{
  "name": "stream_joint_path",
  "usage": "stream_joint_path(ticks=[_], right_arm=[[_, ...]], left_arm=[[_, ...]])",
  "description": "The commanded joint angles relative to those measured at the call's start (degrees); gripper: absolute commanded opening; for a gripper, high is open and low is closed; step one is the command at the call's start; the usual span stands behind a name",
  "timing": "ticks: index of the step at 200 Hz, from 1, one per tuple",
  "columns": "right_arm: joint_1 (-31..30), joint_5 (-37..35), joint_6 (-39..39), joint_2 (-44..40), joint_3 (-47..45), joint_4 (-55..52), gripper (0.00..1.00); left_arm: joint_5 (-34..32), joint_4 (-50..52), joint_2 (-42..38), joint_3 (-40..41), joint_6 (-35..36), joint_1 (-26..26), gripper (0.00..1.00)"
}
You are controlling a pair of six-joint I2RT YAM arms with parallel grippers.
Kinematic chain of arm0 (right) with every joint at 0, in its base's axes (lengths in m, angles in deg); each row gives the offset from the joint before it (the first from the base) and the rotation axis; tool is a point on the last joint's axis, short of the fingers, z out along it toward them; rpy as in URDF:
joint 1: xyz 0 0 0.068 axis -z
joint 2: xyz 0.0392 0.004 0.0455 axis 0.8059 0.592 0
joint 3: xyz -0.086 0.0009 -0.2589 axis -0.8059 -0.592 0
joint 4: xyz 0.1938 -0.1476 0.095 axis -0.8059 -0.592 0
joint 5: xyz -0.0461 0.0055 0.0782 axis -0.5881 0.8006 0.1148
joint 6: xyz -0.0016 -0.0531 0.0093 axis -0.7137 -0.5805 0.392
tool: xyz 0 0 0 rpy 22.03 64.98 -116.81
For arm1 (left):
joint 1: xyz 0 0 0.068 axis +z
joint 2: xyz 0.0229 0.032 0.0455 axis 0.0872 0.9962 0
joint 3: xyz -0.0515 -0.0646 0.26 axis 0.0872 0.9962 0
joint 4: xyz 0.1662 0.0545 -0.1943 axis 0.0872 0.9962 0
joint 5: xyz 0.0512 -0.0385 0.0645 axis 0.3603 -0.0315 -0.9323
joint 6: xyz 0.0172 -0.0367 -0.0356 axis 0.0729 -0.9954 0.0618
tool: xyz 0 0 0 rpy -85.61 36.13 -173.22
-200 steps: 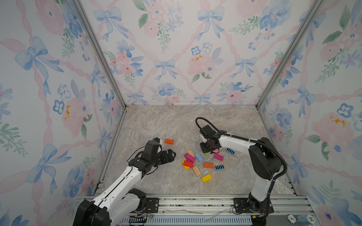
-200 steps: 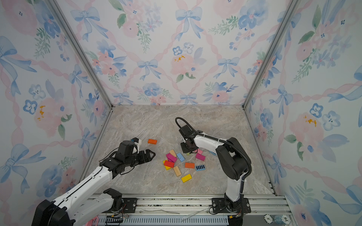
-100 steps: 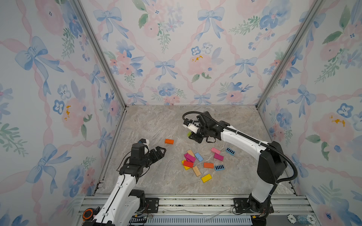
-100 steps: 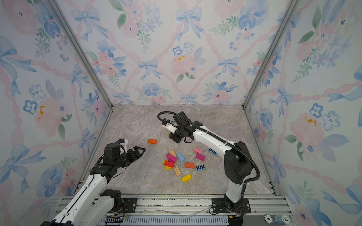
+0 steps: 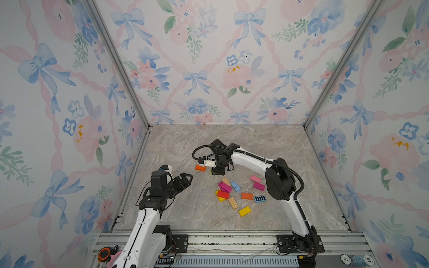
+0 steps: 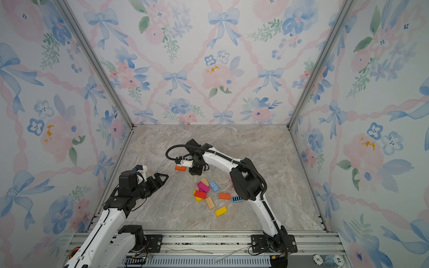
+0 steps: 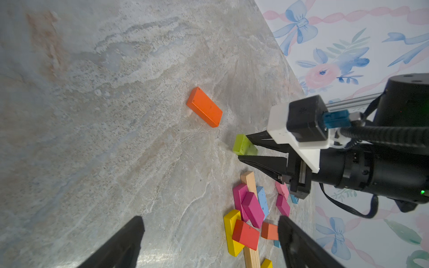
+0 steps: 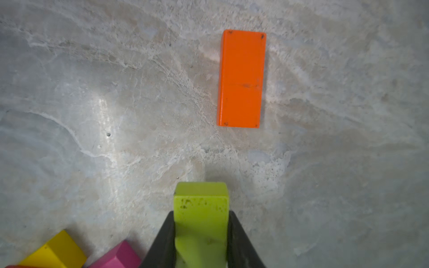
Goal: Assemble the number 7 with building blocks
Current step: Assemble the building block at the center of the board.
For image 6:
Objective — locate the orange black tape measure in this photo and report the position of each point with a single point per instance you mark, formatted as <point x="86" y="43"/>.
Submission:
<point x="71" y="252"/>

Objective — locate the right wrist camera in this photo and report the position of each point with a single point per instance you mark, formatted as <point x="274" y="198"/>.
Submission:
<point x="184" y="162"/>

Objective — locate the yellow block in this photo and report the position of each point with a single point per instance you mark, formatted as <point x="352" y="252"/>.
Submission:
<point x="198" y="199"/>
<point x="221" y="211"/>

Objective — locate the yellow block front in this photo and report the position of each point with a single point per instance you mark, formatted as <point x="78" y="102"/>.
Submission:
<point x="221" y="211"/>

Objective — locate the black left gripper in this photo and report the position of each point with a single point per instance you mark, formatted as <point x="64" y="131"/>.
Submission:
<point x="159" y="182"/>

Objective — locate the blue slotted block near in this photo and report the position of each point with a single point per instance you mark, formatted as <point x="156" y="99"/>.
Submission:
<point x="236" y="199"/>

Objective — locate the magenta block on pile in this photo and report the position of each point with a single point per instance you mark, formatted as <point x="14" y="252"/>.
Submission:
<point x="202" y="187"/>

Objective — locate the aluminium corner post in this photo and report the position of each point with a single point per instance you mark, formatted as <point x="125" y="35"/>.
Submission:
<point x="336" y="31"/>
<point x="76" y="29"/>

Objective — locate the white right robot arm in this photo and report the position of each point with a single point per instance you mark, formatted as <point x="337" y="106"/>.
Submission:
<point x="248" y="184"/>

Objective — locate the light blue block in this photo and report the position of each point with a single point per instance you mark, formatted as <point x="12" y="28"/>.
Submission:
<point x="214" y="186"/>

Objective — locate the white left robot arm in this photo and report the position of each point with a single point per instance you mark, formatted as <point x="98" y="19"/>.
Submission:
<point x="111" y="240"/>

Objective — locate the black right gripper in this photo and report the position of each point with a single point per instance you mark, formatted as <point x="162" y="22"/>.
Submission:
<point x="198" y="171"/>

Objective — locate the aluminium left corner post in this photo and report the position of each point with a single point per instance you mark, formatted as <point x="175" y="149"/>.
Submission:
<point x="76" y="29"/>

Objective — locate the aluminium front rail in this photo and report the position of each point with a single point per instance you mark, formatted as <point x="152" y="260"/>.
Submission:
<point x="217" y="249"/>

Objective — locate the striped natural wood block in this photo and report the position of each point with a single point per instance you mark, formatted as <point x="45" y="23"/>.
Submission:
<point x="210" y="203"/>

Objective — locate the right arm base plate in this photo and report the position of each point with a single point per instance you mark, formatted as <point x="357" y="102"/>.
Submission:
<point x="265" y="244"/>

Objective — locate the aluminium right corner post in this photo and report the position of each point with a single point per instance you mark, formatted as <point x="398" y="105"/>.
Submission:
<point x="336" y="31"/>

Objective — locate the orange block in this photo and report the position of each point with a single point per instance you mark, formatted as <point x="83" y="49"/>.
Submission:
<point x="180" y="168"/>
<point x="225" y="196"/>

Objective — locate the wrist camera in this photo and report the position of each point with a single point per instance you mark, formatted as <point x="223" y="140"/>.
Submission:
<point x="184" y="162"/>
<point x="142" y="169"/>

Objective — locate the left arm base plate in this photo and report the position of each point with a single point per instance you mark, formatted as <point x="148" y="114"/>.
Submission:
<point x="152" y="243"/>

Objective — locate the tan wooden block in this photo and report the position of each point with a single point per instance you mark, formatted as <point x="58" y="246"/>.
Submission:
<point x="205" y="181"/>

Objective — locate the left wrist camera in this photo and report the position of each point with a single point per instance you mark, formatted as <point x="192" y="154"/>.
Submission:
<point x="142" y="169"/>

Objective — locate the red block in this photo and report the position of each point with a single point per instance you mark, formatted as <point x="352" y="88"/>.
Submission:
<point x="200" y="194"/>

